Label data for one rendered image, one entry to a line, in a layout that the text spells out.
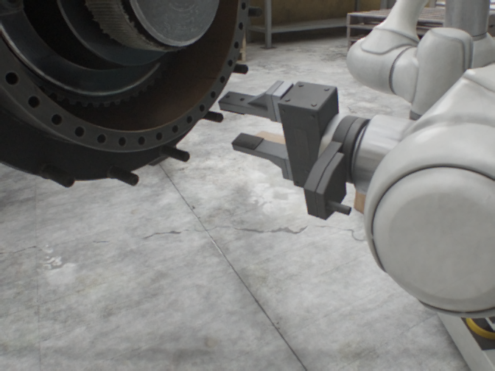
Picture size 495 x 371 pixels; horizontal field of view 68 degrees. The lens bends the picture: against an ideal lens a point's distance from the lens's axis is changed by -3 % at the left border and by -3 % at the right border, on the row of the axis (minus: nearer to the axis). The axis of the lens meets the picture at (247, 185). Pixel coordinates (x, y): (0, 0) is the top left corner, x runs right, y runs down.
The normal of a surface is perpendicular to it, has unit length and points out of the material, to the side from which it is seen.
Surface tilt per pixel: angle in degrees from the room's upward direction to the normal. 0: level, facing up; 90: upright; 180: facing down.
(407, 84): 92
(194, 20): 90
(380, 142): 49
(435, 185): 54
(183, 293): 0
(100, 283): 0
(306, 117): 108
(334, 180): 90
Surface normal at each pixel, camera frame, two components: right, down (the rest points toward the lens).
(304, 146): -0.55, 0.67
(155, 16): 0.80, 0.27
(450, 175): -0.49, -0.58
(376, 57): -0.80, -0.12
